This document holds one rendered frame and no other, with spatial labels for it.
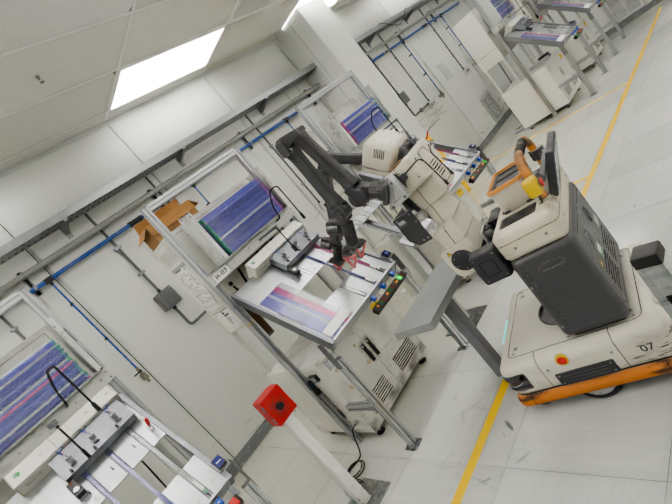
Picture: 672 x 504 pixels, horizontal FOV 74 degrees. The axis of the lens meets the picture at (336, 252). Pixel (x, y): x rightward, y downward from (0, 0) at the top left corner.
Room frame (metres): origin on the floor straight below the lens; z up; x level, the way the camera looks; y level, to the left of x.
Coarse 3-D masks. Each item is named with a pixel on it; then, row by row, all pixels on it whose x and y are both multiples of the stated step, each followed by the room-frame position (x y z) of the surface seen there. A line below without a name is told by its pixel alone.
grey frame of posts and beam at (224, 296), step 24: (144, 216) 2.61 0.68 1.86; (288, 216) 2.99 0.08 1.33; (168, 240) 2.59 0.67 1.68; (264, 240) 2.83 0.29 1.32; (192, 264) 2.58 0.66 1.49; (216, 288) 2.59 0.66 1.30; (240, 312) 2.60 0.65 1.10; (264, 336) 2.60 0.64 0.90; (456, 336) 2.64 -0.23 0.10; (288, 360) 2.60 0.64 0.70; (336, 360) 2.20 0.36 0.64; (360, 384) 2.19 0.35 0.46; (384, 408) 2.20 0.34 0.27; (408, 432) 2.21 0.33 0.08
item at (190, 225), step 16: (224, 160) 2.97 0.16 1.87; (192, 176) 2.82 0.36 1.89; (176, 192) 2.72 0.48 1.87; (272, 192) 3.04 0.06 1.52; (192, 224) 2.63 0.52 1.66; (208, 240) 2.62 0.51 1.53; (208, 256) 2.74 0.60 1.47; (224, 256) 2.62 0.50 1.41; (224, 272) 2.62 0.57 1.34; (416, 448) 2.16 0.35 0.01
